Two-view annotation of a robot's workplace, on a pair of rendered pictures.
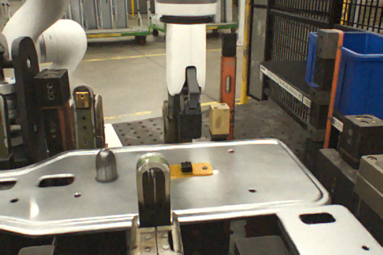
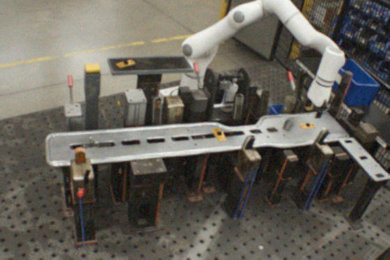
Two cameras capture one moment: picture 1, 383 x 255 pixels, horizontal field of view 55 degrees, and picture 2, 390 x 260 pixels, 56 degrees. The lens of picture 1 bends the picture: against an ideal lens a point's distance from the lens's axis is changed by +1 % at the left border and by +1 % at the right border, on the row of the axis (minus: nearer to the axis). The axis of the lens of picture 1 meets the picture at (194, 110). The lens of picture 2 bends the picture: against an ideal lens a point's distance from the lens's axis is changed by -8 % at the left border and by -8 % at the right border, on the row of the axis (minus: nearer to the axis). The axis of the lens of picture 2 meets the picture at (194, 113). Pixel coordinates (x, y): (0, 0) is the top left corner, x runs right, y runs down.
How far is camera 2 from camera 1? 1.44 m
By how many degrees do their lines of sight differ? 20
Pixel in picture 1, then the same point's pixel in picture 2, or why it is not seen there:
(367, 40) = (350, 63)
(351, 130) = (354, 113)
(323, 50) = (345, 80)
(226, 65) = not seen: hidden behind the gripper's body
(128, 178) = (292, 128)
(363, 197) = (357, 135)
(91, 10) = not seen: outside the picture
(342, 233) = (354, 145)
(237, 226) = not seen: hidden behind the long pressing
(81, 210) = (290, 140)
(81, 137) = (262, 110)
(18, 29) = (201, 44)
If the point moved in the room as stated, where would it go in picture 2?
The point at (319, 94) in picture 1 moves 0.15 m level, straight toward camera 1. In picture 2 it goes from (340, 94) to (345, 109)
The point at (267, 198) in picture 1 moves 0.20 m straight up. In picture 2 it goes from (334, 136) to (349, 100)
